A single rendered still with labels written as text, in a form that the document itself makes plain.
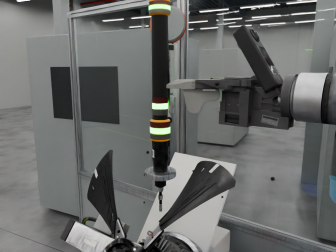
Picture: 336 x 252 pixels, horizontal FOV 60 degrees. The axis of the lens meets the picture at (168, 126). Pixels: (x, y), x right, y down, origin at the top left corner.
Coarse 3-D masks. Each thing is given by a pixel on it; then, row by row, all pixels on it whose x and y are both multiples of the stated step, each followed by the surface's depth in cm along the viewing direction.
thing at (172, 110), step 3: (171, 93) 128; (171, 96) 119; (174, 96) 119; (171, 99) 119; (174, 99) 119; (171, 102) 119; (174, 102) 119; (171, 105) 120; (174, 105) 120; (171, 108) 120; (174, 108) 120; (168, 111) 120; (171, 111) 120; (174, 111) 120
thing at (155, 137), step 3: (150, 135) 62; (153, 135) 61; (156, 135) 61; (159, 135) 61; (162, 135) 61; (165, 135) 61; (168, 135) 62; (153, 138) 61; (156, 138) 61; (159, 138) 61; (162, 138) 61; (165, 138) 61; (168, 138) 62
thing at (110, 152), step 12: (108, 156) 92; (96, 168) 98; (108, 168) 90; (96, 180) 96; (108, 180) 88; (96, 192) 96; (108, 192) 87; (96, 204) 96; (108, 204) 86; (108, 216) 87
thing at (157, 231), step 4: (156, 228) 80; (156, 232) 75; (148, 236) 80; (156, 236) 73; (144, 240) 80; (148, 240) 76; (152, 240) 73; (144, 244) 75; (148, 244) 72; (144, 248) 73
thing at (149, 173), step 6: (168, 144) 66; (150, 168) 66; (168, 168) 66; (144, 174) 64; (150, 174) 62; (156, 174) 62; (162, 174) 62; (168, 174) 62; (174, 174) 63; (156, 180) 61; (162, 180) 61
